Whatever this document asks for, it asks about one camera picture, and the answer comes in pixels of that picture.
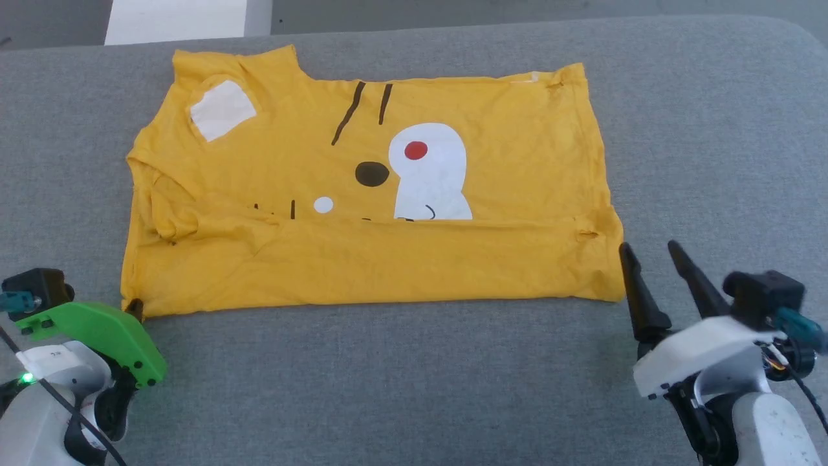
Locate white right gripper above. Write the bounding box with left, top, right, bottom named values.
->
left=618, top=240, right=785, bottom=399

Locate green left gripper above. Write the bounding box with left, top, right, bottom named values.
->
left=14, top=298, right=168, bottom=389

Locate yellow cartoon print t-shirt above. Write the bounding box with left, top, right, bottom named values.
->
left=120, top=44, right=627, bottom=319

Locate grey fabric sofa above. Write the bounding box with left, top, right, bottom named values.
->
left=0, top=16, right=828, bottom=466

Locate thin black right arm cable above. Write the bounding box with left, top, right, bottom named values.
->
left=784, top=362, right=828, bottom=436

